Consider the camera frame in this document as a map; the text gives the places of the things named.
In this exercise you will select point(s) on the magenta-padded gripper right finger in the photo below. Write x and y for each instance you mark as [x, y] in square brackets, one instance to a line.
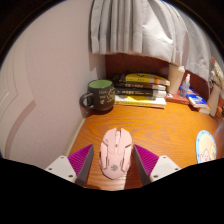
[155, 168]

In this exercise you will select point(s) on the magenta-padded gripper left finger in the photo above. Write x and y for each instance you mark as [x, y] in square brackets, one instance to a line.
[71, 168]

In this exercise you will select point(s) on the pink computer mouse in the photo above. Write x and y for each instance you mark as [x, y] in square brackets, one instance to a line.
[115, 153]

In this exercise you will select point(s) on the round cartoon-print mouse pad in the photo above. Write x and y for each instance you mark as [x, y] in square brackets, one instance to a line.
[205, 148]

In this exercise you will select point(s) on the yellow and white book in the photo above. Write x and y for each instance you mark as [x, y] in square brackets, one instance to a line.
[140, 101]

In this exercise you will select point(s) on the red-brown book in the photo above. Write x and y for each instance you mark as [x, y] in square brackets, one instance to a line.
[175, 98]

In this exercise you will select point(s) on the orange book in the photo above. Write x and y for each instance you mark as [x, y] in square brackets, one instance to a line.
[204, 110]

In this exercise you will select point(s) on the dark book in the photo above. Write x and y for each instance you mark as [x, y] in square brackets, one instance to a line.
[140, 85]
[140, 92]

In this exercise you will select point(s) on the dark brown mug green inside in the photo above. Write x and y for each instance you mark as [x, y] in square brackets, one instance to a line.
[101, 95]

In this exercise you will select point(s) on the blue book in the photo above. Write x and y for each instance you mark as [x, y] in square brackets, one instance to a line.
[198, 100]

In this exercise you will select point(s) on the clear spray bottle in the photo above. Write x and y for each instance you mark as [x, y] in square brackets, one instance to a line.
[185, 88]

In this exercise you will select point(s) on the cream vase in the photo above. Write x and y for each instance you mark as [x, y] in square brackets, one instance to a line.
[214, 100]

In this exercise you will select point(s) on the yellow and black book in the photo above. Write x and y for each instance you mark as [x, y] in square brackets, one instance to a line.
[143, 78]

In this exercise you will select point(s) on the white pleated curtain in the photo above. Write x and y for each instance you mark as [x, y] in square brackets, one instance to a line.
[143, 26]

